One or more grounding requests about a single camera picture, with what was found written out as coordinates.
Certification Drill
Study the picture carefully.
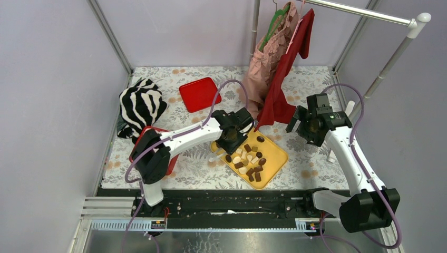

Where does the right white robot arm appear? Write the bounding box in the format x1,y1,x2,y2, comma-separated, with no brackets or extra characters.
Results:
286,93,400,233

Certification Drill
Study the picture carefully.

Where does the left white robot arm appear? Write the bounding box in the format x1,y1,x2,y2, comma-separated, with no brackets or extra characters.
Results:
130,108,254,217

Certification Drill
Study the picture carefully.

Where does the dark oval chocolate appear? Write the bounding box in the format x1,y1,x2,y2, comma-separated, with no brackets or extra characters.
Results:
256,136,265,143

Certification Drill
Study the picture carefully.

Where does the red hanging garment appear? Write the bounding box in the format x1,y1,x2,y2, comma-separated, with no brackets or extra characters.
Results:
254,9,315,131

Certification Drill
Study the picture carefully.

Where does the yellow tray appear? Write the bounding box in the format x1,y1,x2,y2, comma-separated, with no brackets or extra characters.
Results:
210,130,288,190

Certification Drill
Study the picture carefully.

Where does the red box lid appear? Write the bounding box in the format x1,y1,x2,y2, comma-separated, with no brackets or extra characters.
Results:
179,77,218,113

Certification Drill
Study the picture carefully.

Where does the pink hanging garment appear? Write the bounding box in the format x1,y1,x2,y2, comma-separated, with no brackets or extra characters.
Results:
239,1,299,119

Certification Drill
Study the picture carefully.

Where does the red box with liner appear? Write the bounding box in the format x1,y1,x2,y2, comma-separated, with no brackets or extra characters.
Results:
129,126,178,182

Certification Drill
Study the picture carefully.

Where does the zebra striped cloth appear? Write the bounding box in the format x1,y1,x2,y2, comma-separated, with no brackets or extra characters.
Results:
116,78,168,143

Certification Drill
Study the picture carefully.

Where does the green hanger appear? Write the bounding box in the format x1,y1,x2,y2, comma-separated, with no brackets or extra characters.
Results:
258,3,290,52

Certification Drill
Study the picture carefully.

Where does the metal clothes rack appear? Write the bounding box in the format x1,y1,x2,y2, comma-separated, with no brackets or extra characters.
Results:
249,0,432,163

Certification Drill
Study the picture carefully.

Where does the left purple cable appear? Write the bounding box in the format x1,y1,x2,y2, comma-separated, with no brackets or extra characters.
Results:
120,79,249,253

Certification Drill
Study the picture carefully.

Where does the purple cable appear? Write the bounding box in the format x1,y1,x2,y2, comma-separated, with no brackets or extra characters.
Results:
120,79,249,253
319,83,403,253

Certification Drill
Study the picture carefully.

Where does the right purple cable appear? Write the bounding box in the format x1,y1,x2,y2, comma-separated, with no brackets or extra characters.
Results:
319,83,403,253

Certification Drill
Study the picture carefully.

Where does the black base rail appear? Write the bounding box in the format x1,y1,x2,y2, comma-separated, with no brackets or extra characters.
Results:
96,188,323,229

